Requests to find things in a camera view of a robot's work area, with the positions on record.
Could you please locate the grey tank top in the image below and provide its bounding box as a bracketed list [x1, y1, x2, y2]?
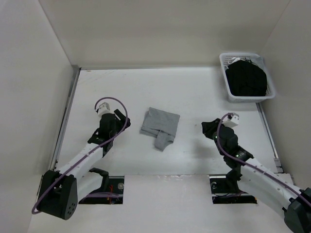
[140, 107, 180, 151]

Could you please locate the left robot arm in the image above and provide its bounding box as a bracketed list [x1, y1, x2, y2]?
[32, 109, 131, 220]

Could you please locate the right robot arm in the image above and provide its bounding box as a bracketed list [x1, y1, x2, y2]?
[201, 118, 311, 233]

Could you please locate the black tank top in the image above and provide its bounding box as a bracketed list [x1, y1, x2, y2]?
[225, 60, 267, 97]

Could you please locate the white tank top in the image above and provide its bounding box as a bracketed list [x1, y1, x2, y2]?
[228, 57, 243, 65]

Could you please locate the white plastic basket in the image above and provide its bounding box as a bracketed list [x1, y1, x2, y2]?
[219, 52, 276, 103]

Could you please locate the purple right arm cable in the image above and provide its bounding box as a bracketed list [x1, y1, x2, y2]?
[216, 112, 311, 202]

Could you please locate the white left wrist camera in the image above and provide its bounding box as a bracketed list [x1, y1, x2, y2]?
[95, 102, 112, 118]

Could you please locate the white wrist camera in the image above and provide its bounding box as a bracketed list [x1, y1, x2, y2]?
[223, 113, 240, 128]
[95, 102, 112, 118]

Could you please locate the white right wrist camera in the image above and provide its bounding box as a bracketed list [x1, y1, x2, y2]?
[223, 113, 240, 128]

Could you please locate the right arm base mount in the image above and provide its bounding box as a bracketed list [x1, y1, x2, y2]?
[209, 176, 258, 204]

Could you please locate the right aluminium table rail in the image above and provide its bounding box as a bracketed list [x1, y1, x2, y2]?
[256, 103, 284, 173]

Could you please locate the aluminium table rail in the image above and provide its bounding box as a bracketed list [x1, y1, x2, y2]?
[48, 65, 81, 169]
[256, 103, 284, 173]

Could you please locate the left aluminium table rail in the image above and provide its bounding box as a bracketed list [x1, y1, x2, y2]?
[48, 65, 81, 169]

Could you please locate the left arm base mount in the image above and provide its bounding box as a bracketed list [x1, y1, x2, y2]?
[78, 168, 124, 205]

